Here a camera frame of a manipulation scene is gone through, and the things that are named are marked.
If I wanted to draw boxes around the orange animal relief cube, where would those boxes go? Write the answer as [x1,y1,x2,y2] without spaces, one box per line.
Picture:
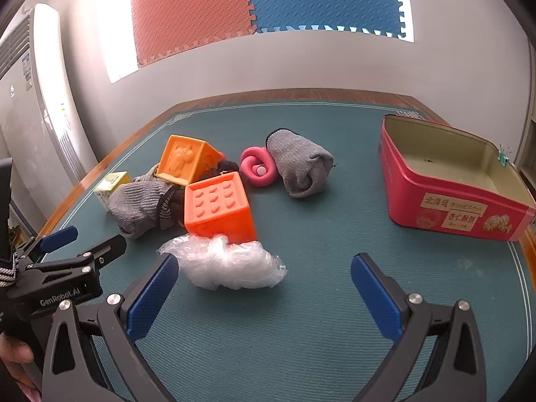
[158,135,224,188]

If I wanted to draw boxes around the clear plastic bag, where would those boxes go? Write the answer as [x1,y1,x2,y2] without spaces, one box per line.
[157,234,288,290]

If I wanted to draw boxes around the person's left hand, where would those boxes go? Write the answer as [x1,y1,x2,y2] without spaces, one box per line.
[0,335,36,394]

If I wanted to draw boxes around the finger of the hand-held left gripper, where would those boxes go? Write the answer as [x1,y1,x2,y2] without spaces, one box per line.
[25,234,127,279]
[12,225,79,266]

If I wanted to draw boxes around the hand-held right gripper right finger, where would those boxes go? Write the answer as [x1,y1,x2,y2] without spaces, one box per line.
[351,252,488,402]

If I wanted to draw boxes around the pink foam twist roller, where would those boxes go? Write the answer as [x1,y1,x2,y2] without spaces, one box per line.
[240,146,277,187]

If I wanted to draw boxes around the pale cabinet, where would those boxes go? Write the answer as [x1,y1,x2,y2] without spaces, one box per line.
[513,46,536,202]

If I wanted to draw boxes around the small yellow box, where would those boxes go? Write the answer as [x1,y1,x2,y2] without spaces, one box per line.
[93,171,132,212]

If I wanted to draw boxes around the dark socks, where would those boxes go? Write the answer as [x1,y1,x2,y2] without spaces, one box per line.
[201,159,229,181]

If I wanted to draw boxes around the white standing air conditioner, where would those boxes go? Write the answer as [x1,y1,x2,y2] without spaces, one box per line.
[0,3,99,239]

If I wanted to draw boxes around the red foam puzzle mat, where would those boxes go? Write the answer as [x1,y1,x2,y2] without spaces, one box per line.
[129,0,257,69]

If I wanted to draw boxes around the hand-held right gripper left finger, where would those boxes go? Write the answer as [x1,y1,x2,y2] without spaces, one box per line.
[42,253,181,402]

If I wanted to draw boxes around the green table mat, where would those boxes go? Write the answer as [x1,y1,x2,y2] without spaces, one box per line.
[38,101,536,402]

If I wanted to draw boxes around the grey sock with black rim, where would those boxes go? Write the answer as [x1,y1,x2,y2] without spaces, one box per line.
[266,129,336,199]

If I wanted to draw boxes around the red cardboard box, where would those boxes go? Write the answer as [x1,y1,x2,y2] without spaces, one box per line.
[380,114,536,242]

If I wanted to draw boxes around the orange studded cube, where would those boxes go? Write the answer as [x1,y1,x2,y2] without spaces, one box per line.
[184,172,257,245]

